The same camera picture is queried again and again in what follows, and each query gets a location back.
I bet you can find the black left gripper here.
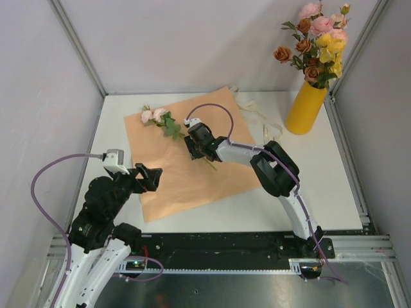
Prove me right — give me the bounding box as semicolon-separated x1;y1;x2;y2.
107;162;162;218

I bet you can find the green and peach wrapping paper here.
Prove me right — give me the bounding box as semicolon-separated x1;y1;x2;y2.
124;87;261;222

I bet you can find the pale pink rose stem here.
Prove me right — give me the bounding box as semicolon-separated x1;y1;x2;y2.
140;104;218;173

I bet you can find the cream printed ribbon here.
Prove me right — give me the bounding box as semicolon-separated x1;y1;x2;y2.
229;86;283;144

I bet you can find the brown rose stem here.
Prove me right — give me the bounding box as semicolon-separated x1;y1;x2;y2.
273;15;330;89

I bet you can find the yellow rose stem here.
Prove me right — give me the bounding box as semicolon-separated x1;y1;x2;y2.
315;29;348;78

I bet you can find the peach pink rose stem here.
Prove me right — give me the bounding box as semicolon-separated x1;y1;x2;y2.
331;3;351;42

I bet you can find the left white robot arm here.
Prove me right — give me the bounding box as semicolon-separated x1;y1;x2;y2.
44;164;162;307

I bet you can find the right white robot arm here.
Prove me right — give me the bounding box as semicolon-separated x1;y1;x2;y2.
184;118;333;259

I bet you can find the yellow cylindrical vase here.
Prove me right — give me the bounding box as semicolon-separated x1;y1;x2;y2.
285;81;328;135

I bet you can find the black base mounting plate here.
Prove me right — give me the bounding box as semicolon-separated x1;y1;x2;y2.
131;232;335;270

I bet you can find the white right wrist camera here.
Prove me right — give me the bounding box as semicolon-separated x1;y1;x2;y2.
184;117;202;128

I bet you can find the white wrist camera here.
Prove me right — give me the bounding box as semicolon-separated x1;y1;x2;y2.
103;149;130;175
184;117;202;128

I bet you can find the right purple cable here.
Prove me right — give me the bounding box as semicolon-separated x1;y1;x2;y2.
185;103;349;285

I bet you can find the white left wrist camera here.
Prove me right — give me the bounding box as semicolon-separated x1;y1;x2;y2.
103;149;130;175

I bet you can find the right aluminium corner post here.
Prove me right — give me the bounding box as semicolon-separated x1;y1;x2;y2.
329;0;391;99

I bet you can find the aluminium corner post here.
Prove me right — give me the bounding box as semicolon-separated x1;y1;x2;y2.
48;0;107;98
329;0;391;99

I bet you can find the aluminium frame rail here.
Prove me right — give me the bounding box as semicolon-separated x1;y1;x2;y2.
324;95;372;227

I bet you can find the white slotted cable duct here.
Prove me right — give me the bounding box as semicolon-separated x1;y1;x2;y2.
115;259;321;277

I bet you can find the left aluminium corner post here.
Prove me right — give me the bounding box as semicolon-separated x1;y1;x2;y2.
48;0;107;98

